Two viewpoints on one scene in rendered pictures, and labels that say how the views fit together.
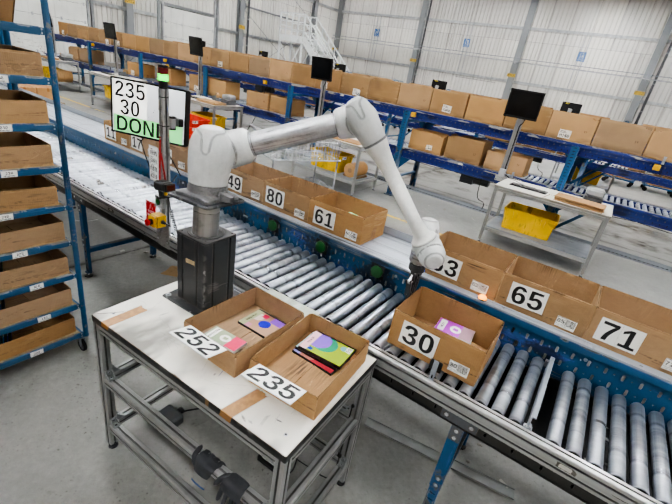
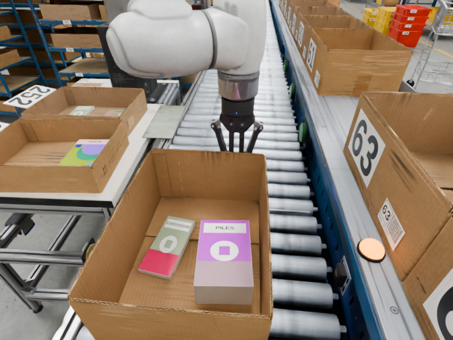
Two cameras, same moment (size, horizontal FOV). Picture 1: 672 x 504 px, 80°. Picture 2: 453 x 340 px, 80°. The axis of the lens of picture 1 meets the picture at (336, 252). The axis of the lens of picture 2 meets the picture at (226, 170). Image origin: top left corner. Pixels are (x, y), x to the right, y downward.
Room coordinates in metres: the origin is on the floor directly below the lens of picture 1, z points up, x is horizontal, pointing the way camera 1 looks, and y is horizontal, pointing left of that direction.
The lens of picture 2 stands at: (1.37, -0.89, 1.29)
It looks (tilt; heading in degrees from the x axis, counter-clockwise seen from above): 38 degrees down; 64
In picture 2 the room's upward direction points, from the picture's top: straight up
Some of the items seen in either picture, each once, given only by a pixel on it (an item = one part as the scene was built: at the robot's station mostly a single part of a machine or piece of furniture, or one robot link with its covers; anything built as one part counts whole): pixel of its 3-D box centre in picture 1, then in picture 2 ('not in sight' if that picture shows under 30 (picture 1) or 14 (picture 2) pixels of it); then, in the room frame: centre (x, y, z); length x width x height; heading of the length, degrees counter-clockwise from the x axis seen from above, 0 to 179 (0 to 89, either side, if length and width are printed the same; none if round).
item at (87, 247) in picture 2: (433, 371); (94, 262); (1.26, -0.45, 0.78); 0.05 x 0.01 x 0.11; 59
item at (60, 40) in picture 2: not in sight; (84, 36); (1.37, 1.91, 0.79); 0.40 x 0.30 x 0.10; 150
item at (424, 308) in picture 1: (445, 331); (195, 235); (1.47, -0.52, 0.83); 0.39 x 0.29 x 0.17; 59
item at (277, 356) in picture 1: (312, 359); (56, 152); (1.18, 0.02, 0.80); 0.38 x 0.28 x 0.10; 154
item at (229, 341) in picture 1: (224, 339); (79, 115); (1.25, 0.37, 0.76); 0.16 x 0.07 x 0.02; 65
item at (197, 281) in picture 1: (206, 265); (130, 60); (1.54, 0.55, 0.91); 0.26 x 0.26 x 0.33; 61
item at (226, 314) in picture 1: (246, 326); (91, 110); (1.31, 0.30, 0.80); 0.38 x 0.28 x 0.10; 150
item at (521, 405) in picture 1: (527, 389); not in sight; (1.32, -0.87, 0.72); 0.52 x 0.05 x 0.05; 149
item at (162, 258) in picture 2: not in sight; (169, 245); (1.42, -0.47, 0.76); 0.16 x 0.07 x 0.02; 50
